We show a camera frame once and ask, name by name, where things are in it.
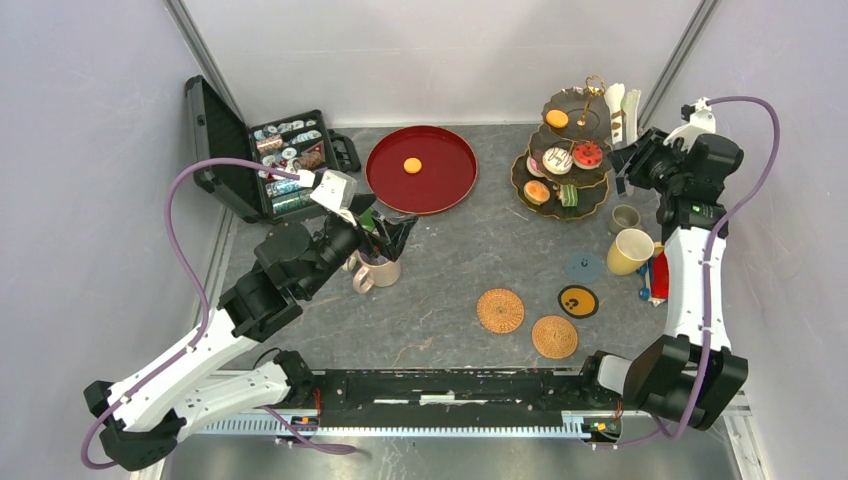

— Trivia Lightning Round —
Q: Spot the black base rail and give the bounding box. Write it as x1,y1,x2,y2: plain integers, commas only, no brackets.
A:
264,349,645,439

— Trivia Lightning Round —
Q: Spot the blue round coaster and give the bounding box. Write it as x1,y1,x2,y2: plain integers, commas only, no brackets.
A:
565,251,606,284

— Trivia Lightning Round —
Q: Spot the black open case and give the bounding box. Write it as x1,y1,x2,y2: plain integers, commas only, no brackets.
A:
184,76,361,224

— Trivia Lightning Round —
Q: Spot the small grey-green cup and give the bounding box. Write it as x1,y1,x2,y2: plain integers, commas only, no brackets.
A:
608,205,641,235

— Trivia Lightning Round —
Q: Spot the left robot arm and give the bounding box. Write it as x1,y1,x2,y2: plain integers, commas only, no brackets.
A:
84,213,418,471

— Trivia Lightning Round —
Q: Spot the orange fruit tart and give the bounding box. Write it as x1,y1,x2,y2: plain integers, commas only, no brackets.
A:
522,180,551,206

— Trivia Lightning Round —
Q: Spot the black yellow round coaster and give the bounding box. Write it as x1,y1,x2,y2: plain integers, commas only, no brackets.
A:
557,285,599,319

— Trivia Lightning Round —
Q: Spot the orange macaron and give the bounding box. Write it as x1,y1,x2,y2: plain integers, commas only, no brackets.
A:
403,157,422,174
544,109,570,129

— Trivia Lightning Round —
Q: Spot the red round tray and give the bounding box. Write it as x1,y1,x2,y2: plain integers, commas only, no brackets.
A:
365,125,479,215

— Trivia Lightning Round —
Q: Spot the pink beige mug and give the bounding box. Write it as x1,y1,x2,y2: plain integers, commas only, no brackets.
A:
342,251,402,294

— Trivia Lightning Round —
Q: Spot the layered green cake slice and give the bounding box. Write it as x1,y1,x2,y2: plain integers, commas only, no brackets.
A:
558,184,579,208

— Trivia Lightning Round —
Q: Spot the green mug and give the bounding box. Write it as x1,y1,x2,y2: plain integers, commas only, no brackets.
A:
359,209,375,232

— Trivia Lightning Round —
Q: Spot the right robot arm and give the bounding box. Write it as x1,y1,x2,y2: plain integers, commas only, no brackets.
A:
577,128,748,430

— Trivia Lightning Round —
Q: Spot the woven coaster right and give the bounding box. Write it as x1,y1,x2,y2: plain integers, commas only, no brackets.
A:
531,316,579,360

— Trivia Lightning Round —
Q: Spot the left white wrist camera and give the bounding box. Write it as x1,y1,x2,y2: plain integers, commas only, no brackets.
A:
310,170,358,226

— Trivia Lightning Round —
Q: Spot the yellow cream mug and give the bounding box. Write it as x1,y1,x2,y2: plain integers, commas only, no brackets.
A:
606,228,664,276

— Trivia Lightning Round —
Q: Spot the woven coaster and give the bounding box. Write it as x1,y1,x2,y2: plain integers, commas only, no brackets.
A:
476,288,525,334
531,316,579,360

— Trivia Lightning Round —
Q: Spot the woven coaster left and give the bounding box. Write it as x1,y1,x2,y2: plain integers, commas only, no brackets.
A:
476,288,525,334

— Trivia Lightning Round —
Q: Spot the three-tier gold dessert stand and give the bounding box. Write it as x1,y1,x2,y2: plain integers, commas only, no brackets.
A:
510,75,612,221

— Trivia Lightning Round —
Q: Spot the white sprinkled donut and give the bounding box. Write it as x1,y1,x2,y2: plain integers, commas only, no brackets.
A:
542,147,574,176

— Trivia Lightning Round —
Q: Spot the red yellow block toy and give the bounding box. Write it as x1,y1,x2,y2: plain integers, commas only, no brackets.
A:
636,252,669,306

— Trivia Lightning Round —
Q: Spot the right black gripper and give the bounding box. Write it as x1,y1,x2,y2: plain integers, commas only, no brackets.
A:
607,127,690,196

